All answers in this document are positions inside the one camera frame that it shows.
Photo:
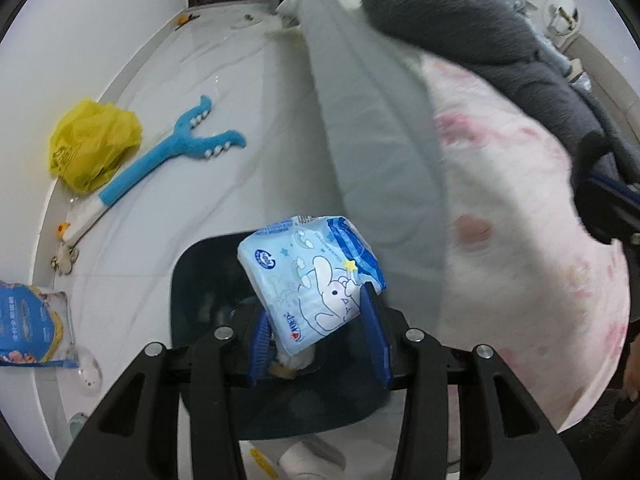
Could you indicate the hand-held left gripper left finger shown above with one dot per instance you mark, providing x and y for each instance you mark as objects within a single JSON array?
[{"x": 260, "y": 347}]

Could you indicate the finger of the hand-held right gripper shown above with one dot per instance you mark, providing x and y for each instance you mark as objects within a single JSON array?
[
  {"x": 605, "y": 215},
  {"x": 592, "y": 155}
]

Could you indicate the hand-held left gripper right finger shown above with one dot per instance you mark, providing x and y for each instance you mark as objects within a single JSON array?
[{"x": 375, "y": 340}]

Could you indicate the light blue tissue packet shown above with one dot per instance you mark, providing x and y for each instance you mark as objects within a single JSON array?
[{"x": 300, "y": 280}]

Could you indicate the dark plastic trash bin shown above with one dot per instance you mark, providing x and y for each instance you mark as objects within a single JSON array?
[{"x": 200, "y": 280}]

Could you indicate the white crumpled tissue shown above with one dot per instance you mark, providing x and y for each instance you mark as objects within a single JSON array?
[{"x": 297, "y": 360}]

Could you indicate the beige padded headboard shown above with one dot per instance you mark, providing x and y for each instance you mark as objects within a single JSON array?
[{"x": 600, "y": 65}]

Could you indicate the pink printed bedsheet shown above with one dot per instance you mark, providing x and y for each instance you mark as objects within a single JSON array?
[{"x": 500, "y": 185}]

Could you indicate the white dresser with round mirror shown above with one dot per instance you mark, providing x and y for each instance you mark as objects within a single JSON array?
[{"x": 560, "y": 12}]

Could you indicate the clear plastic wrapper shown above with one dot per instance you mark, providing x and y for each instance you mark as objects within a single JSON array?
[{"x": 90, "y": 367}]

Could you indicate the dark grey fleece blanket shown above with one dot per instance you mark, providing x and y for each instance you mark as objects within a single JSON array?
[{"x": 475, "y": 20}]

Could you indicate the blue plush forked stick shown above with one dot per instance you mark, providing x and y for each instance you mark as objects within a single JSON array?
[{"x": 150, "y": 160}]

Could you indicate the blue printed packet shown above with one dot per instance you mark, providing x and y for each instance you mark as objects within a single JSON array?
[{"x": 25, "y": 320}]

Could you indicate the yellow plastic bag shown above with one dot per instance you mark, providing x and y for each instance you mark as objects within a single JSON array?
[{"x": 90, "y": 145}]

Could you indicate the small yellow floor object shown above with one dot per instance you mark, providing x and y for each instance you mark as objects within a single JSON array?
[{"x": 186, "y": 20}]

